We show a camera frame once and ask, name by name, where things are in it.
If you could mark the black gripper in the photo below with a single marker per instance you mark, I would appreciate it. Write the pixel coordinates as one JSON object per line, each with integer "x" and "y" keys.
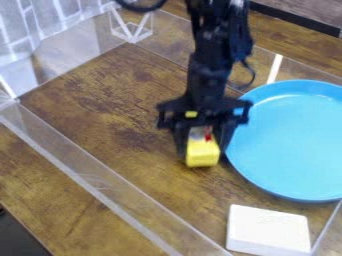
{"x": 203, "y": 106}

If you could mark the yellow butter block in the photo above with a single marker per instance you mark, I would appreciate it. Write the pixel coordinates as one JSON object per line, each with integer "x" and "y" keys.
{"x": 202, "y": 152}

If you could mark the blue round tray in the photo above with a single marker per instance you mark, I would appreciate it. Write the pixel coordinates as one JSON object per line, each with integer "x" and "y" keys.
{"x": 288, "y": 150}

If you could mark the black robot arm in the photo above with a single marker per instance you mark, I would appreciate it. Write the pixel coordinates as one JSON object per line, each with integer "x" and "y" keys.
{"x": 223, "y": 43}

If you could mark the white speckled sponge block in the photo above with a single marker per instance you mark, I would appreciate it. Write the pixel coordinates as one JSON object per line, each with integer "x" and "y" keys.
{"x": 268, "y": 233}

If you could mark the dark wooden furniture edge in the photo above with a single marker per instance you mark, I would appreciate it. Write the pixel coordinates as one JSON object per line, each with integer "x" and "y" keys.
{"x": 320, "y": 15}

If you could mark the clear acrylic enclosure wall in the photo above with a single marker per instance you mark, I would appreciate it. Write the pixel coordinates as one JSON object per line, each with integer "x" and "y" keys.
{"x": 91, "y": 166}

